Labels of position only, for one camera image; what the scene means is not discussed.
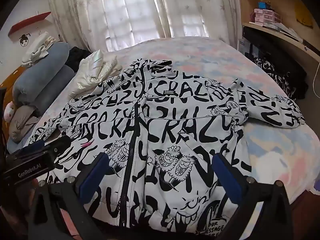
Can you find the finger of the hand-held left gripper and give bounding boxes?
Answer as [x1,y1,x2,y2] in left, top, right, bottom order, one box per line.
[14,139,54,155]
[47,135,73,155]

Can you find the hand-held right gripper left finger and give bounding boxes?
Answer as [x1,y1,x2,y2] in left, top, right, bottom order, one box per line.
[27,152,110,240]

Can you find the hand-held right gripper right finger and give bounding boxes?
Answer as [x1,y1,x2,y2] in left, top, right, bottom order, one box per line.
[211,152,293,240]

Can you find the black and white printed jacket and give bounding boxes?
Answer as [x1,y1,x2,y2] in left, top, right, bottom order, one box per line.
[31,59,307,240]

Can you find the folded white clothes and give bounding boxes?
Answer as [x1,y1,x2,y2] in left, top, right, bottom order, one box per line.
[21,32,56,67]

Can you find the beige pillow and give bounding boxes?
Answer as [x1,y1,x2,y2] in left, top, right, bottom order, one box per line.
[9,105,39,143]

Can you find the pink plush toy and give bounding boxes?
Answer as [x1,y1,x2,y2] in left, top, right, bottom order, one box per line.
[4,101,16,122]

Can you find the blue-grey pillow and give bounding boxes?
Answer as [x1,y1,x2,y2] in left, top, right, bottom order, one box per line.
[12,42,71,98]
[32,65,76,117]

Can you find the shiny cream pillow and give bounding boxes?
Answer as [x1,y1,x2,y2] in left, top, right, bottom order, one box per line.
[69,50,123,98]

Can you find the black clothing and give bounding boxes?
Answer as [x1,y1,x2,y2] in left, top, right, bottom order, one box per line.
[65,47,92,71]

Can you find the bed with pastel sheet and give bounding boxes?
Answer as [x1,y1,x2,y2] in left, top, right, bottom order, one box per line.
[7,37,320,197]

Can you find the black bag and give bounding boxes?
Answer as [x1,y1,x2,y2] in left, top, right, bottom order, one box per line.
[242,27,308,101]

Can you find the blue and white box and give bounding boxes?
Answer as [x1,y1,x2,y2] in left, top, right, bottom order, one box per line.
[236,39,247,53]

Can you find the white floral sheer curtain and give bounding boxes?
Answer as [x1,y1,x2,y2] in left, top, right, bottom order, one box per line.
[47,0,241,53]

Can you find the stack of papers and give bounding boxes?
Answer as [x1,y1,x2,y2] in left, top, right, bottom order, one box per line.
[264,22,303,42]

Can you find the pink storage boxes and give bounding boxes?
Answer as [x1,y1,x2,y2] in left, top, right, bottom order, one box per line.
[253,7,282,26]

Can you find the yellow bag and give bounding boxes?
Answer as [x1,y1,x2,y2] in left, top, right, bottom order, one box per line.
[295,2,313,27]

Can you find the cartoon face wall sticker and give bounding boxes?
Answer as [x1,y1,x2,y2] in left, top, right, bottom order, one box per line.
[19,33,32,47]

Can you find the red wall shelf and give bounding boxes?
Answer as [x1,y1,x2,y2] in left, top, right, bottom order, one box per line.
[7,12,52,37]

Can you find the white cable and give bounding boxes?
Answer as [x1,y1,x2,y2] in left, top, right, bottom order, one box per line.
[312,62,320,96]

